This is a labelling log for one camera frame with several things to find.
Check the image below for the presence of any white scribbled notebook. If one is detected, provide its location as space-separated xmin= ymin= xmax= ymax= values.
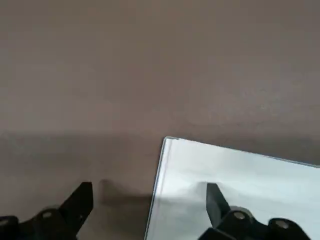
xmin=143 ymin=136 xmax=320 ymax=240

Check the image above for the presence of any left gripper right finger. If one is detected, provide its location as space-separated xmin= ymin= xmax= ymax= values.
xmin=199 ymin=182 xmax=313 ymax=240

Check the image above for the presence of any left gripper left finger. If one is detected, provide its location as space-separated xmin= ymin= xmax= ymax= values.
xmin=0 ymin=181 xmax=94 ymax=240

